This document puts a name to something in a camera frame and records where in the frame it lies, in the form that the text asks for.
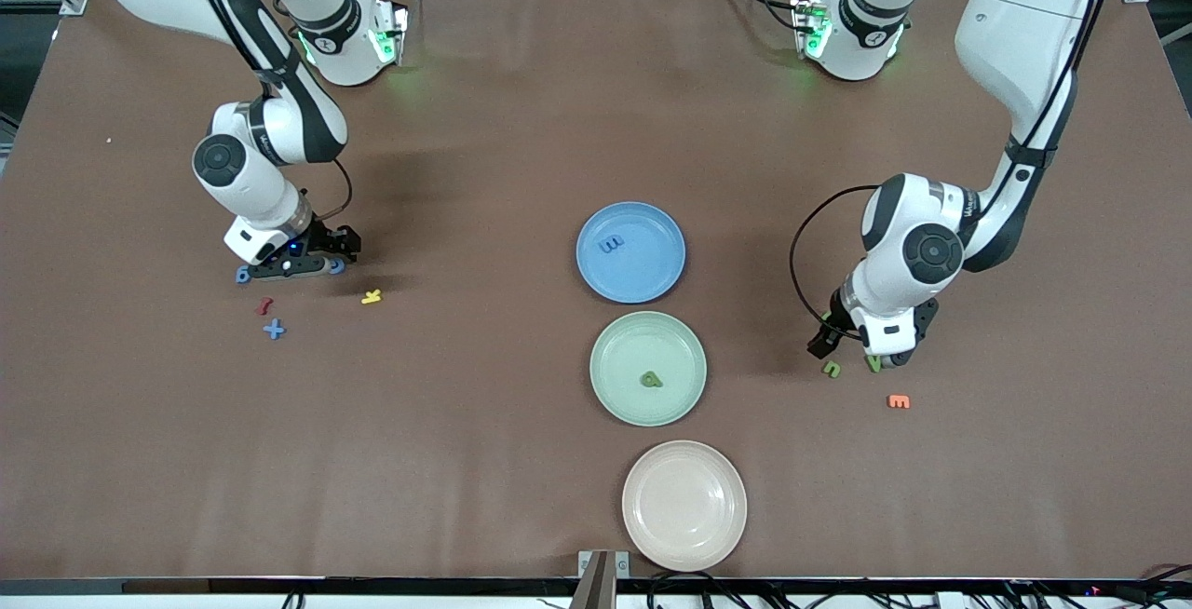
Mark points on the dark red foam letter i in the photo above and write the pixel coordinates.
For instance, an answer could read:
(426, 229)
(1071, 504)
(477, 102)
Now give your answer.
(264, 305)

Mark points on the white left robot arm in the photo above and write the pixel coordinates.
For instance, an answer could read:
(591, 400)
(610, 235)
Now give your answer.
(1015, 32)

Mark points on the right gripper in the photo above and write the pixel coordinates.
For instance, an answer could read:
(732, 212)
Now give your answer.
(329, 236)

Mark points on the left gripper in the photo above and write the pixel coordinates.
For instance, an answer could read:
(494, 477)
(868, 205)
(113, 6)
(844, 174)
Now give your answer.
(835, 321)

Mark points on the pale pink plate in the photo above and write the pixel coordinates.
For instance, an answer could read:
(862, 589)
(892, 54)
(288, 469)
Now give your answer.
(684, 506)

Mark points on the brown table mat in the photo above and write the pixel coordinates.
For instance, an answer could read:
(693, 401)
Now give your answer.
(279, 451)

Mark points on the blue plate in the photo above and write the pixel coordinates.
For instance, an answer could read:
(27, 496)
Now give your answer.
(643, 278)

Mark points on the green foam letter u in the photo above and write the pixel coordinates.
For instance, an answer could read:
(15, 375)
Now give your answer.
(832, 370)

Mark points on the green foam letter a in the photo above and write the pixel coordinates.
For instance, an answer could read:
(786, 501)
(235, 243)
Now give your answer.
(652, 380)

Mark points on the pale green plate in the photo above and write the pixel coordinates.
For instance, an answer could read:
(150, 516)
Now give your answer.
(633, 348)

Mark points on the blue foam letter x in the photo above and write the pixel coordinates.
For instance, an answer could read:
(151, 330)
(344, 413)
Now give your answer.
(273, 329)

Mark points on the yellow foam letter k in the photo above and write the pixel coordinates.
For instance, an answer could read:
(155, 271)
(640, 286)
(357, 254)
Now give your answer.
(372, 296)

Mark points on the blue foam letter m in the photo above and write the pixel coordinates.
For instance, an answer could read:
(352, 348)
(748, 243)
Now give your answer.
(611, 244)

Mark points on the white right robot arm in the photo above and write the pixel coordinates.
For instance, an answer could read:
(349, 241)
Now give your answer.
(256, 190)

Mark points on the grey metal bracket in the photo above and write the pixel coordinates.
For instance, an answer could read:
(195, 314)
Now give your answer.
(601, 581)

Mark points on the orange foam letter m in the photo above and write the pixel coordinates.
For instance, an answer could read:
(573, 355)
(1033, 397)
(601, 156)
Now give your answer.
(899, 401)

